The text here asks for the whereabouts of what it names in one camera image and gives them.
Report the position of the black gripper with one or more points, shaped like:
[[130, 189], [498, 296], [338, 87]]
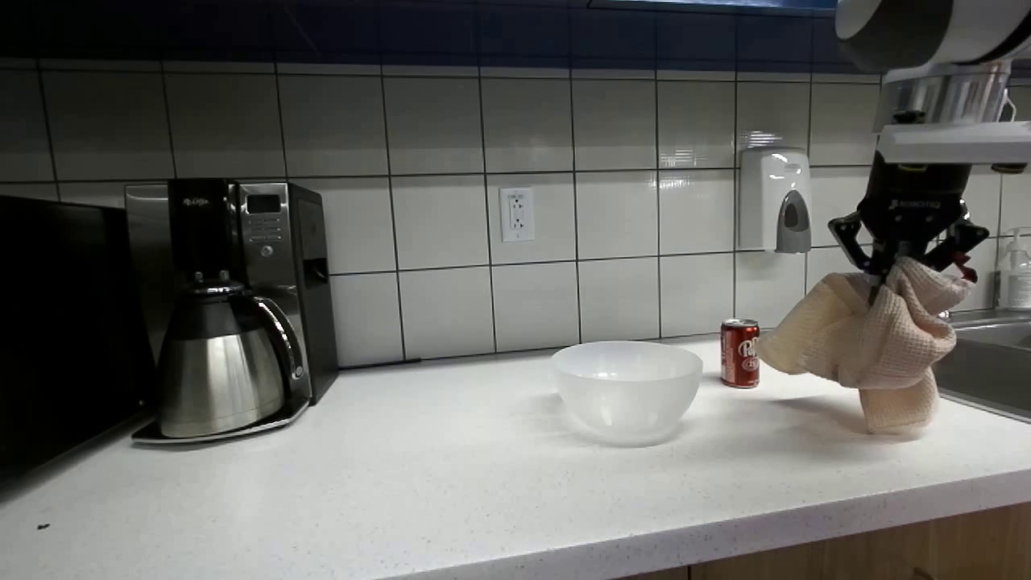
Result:
[[912, 204]]

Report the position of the beige cloth towel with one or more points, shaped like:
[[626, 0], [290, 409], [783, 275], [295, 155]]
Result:
[[875, 341]]

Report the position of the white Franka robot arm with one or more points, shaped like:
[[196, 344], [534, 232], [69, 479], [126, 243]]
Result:
[[935, 33]]

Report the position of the white translucent plastic bowl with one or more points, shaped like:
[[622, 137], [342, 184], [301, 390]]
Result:
[[626, 390]]

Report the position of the clear soap pump bottle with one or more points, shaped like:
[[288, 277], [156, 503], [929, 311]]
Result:
[[1012, 283]]

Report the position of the stainless steel sink basin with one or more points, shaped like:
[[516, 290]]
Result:
[[993, 365]]

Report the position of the red soda can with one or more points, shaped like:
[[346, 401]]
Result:
[[740, 354]]

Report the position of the wooden base cabinet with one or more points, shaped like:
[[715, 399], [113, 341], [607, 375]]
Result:
[[881, 549]]

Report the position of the black steel coffee maker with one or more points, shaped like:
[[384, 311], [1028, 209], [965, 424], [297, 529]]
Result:
[[276, 243]]

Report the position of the stainless steel coffee carafe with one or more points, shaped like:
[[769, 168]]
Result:
[[219, 371]]

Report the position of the black microwave oven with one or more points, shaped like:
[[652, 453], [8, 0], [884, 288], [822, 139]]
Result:
[[60, 328]]

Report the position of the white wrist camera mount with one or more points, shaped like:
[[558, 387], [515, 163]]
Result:
[[952, 142]]

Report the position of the white wall soap dispenser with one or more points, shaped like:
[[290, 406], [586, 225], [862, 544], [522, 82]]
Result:
[[771, 195]]

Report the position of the white wall power outlet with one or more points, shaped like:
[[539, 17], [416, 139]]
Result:
[[516, 215]]

